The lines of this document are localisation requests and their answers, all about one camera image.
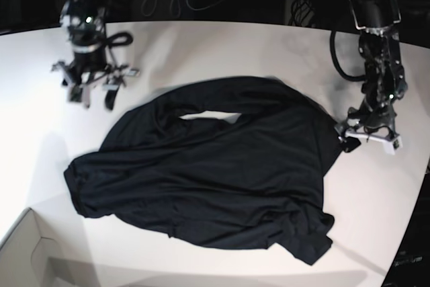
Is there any white cardboard box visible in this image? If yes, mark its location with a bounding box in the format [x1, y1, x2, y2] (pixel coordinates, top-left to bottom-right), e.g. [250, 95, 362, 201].
[1, 208, 100, 287]

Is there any black t-shirt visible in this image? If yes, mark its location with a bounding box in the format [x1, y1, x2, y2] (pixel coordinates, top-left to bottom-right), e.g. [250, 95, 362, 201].
[64, 77, 341, 265]

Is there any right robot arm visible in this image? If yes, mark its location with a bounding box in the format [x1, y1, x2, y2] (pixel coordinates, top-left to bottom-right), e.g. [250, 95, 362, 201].
[52, 0, 140, 111]

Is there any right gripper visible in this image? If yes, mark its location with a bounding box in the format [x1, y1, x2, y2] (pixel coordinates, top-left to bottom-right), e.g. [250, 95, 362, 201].
[52, 45, 140, 111]

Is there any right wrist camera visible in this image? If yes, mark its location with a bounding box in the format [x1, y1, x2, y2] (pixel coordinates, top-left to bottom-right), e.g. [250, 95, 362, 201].
[67, 86, 83, 103]

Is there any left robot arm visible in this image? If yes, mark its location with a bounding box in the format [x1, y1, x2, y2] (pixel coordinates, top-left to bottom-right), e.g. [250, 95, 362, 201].
[329, 0, 408, 155]

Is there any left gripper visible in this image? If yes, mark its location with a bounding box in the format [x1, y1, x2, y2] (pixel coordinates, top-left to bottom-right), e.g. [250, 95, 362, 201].
[335, 101, 403, 155]

